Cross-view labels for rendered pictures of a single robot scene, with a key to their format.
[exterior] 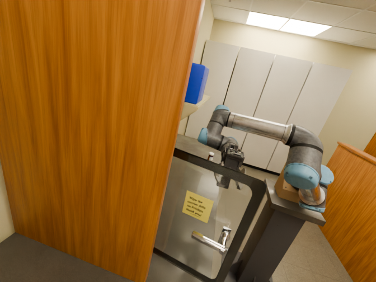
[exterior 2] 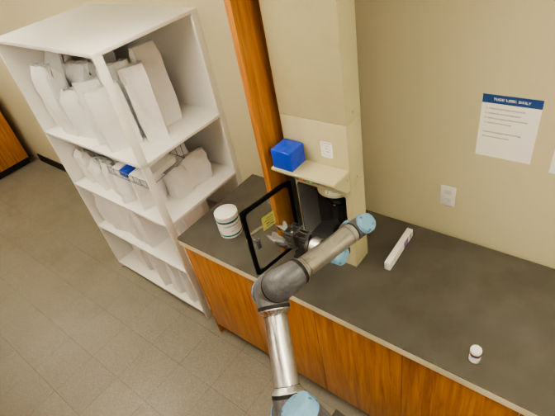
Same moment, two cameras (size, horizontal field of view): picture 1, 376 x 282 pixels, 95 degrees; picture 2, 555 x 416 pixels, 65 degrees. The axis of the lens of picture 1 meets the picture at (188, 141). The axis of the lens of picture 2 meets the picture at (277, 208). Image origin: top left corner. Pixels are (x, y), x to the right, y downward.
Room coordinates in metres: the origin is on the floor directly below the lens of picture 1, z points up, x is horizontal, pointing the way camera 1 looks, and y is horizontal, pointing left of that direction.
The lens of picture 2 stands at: (1.36, -1.26, 2.53)
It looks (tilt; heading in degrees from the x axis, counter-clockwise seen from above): 38 degrees down; 127
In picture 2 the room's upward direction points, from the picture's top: 12 degrees counter-clockwise
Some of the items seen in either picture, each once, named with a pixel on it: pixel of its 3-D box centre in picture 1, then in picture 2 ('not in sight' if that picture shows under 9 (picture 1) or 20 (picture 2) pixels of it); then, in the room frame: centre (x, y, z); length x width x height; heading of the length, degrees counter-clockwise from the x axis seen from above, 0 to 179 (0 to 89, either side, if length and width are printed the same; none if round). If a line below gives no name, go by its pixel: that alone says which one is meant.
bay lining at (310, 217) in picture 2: not in sight; (337, 203); (0.60, 0.21, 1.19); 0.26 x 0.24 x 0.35; 172
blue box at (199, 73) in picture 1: (185, 81); (288, 154); (0.48, 0.04, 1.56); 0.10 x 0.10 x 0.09; 82
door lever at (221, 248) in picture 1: (210, 237); not in sight; (0.34, -0.12, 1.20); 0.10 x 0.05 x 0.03; 73
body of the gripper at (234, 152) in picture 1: (230, 159); (299, 238); (0.61, -0.18, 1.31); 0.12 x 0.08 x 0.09; 172
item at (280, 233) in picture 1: (265, 244); not in sight; (1.05, -0.80, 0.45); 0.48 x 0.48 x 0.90; 78
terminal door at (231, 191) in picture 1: (188, 220); (272, 229); (0.39, -0.05, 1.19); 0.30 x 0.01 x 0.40; 73
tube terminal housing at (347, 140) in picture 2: not in sight; (335, 181); (0.60, 0.21, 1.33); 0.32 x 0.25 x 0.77; 172
